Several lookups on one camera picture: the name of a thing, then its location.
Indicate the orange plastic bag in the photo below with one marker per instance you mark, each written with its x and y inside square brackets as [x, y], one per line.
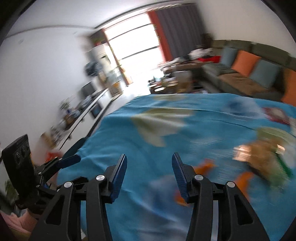
[52, 155]

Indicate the blue printed blanket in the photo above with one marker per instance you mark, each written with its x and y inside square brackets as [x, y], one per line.
[148, 139]

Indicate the black plastic bag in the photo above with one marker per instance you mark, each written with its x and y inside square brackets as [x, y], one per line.
[91, 68]

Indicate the cluttered coffee table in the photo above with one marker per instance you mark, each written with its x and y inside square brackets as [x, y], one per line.
[171, 82]

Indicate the green sectional sofa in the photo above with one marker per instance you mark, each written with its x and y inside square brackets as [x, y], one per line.
[222, 74]

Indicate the large blue cushion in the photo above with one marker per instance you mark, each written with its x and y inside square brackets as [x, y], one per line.
[264, 73]

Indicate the orange cushion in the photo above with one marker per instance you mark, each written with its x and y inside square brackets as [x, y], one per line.
[290, 88]
[245, 62]

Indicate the black monitor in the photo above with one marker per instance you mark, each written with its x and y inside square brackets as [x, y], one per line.
[87, 90]

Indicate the small blue cushion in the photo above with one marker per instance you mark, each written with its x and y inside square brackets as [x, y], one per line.
[229, 56]

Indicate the green clear plastic wrapper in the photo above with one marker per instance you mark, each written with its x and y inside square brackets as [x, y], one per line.
[283, 171]

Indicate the red snack packet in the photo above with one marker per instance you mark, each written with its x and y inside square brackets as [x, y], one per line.
[276, 115]

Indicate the person's left forearm pink sleeve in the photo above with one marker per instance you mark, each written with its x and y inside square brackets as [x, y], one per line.
[23, 220]

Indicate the large window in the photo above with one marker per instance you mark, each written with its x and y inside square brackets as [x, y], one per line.
[136, 51]

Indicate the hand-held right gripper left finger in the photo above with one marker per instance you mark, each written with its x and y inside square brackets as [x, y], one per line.
[120, 176]

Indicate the grey and orange curtain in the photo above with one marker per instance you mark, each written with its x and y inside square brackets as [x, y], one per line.
[180, 30]

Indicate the gold snack wrapper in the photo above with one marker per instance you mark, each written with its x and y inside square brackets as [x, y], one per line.
[256, 155]

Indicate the white media cabinet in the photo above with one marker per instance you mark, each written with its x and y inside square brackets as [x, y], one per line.
[92, 106]

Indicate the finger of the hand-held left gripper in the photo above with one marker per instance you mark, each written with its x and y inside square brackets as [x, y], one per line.
[70, 160]
[75, 146]

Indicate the striped curtain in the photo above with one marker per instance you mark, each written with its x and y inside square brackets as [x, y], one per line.
[120, 67]

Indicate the pile of clothes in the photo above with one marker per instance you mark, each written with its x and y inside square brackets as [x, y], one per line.
[203, 54]

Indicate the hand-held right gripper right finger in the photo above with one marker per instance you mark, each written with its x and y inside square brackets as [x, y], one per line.
[179, 176]

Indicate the white standing air conditioner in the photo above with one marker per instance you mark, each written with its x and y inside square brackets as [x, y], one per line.
[99, 58]

